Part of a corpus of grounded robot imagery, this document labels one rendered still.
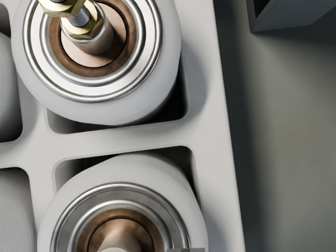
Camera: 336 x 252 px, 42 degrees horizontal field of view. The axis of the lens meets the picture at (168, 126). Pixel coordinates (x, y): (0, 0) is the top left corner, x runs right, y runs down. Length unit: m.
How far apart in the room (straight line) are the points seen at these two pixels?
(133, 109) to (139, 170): 0.03
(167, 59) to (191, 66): 0.07
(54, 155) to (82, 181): 0.08
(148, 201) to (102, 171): 0.03
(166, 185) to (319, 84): 0.31
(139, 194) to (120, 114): 0.05
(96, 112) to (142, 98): 0.03
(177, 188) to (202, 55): 0.11
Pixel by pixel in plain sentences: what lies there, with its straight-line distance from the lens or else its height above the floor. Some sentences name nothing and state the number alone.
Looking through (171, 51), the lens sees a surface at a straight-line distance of 0.24.
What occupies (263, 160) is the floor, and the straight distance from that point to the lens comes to 0.50.
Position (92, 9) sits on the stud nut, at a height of 0.29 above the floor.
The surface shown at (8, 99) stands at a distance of 0.33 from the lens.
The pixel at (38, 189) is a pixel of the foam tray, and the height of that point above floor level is 0.18.
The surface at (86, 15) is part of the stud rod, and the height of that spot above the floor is 0.30.
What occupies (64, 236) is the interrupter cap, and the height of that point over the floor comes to 0.25.
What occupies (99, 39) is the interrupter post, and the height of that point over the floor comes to 0.28.
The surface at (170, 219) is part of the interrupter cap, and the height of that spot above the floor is 0.25.
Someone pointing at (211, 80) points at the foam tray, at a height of 0.18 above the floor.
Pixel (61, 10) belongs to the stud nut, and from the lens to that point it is 0.17.
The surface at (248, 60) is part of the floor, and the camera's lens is 0.50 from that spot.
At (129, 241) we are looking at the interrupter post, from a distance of 0.23.
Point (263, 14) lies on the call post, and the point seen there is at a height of 0.07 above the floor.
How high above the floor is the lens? 0.49
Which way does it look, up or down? 89 degrees down
